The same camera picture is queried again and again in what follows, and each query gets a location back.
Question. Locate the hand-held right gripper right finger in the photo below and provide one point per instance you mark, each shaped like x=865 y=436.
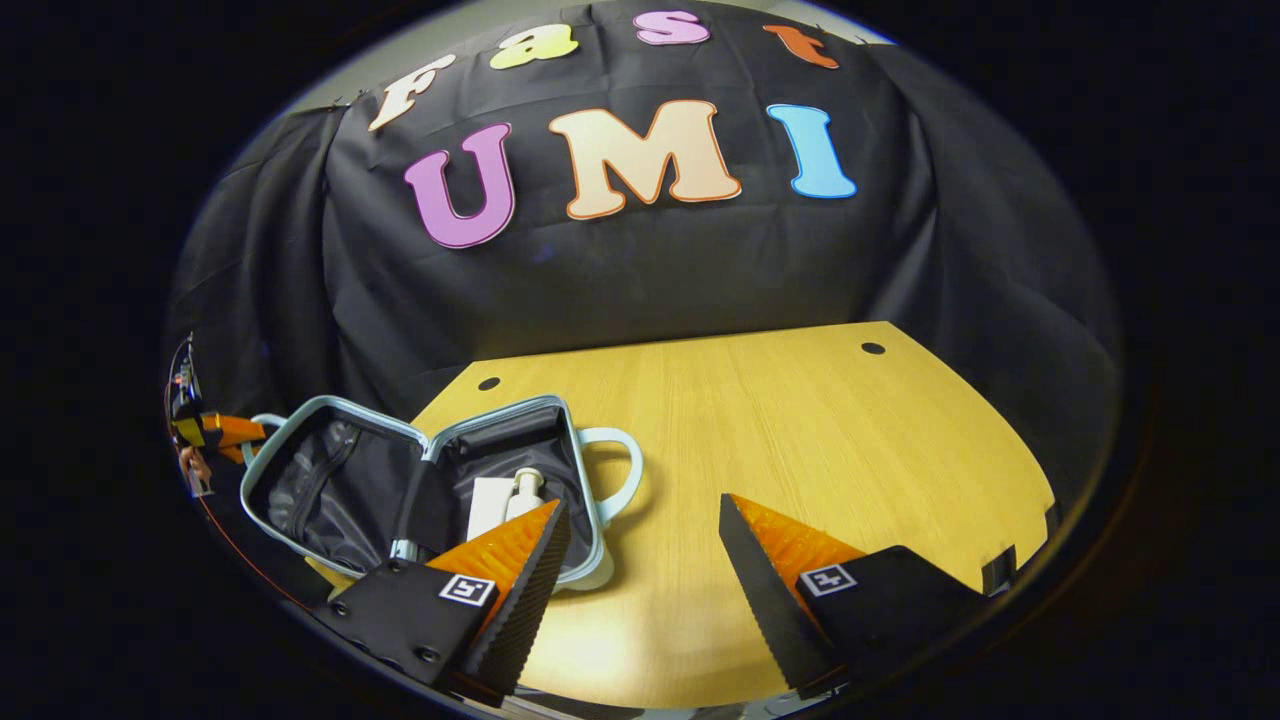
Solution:
x=760 y=600

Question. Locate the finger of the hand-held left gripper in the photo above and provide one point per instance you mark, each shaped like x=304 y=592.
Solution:
x=233 y=454
x=238 y=430

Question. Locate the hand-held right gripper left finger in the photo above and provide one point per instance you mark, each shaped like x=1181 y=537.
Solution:
x=530 y=600

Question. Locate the white pump bottle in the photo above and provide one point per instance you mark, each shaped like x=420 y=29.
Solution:
x=525 y=495

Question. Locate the light blue suitcase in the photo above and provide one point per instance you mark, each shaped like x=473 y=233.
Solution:
x=340 y=490

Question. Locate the black edge clip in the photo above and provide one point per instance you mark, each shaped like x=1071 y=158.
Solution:
x=998 y=572

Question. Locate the black backdrop cloth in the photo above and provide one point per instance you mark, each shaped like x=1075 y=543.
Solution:
x=700 y=270

